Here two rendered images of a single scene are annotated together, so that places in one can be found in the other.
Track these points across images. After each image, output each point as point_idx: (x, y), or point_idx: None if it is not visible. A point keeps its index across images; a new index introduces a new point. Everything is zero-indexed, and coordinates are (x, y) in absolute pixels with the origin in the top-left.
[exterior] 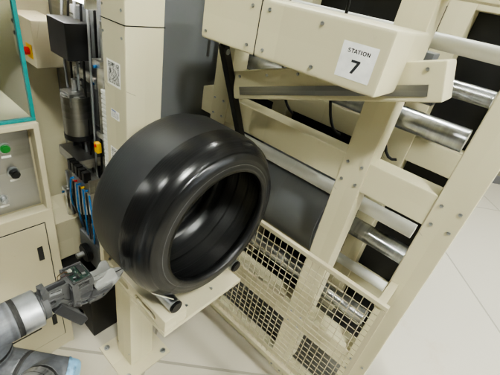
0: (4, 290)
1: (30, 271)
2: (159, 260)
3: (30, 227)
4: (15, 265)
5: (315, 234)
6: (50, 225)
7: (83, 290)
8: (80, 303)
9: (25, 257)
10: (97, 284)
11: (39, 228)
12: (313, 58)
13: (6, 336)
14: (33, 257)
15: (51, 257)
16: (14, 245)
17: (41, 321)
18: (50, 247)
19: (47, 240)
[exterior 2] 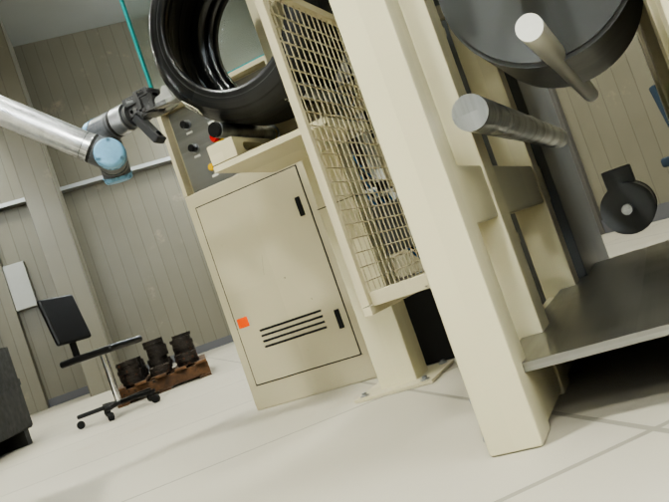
0: (276, 248)
1: (295, 229)
2: (159, 53)
3: (283, 169)
4: (279, 217)
5: (448, 13)
6: (301, 168)
7: (145, 103)
8: (141, 112)
9: (286, 208)
10: (155, 100)
11: (291, 172)
12: None
13: (100, 123)
14: (293, 209)
15: (313, 214)
16: (273, 190)
17: (115, 117)
18: (308, 200)
19: (302, 189)
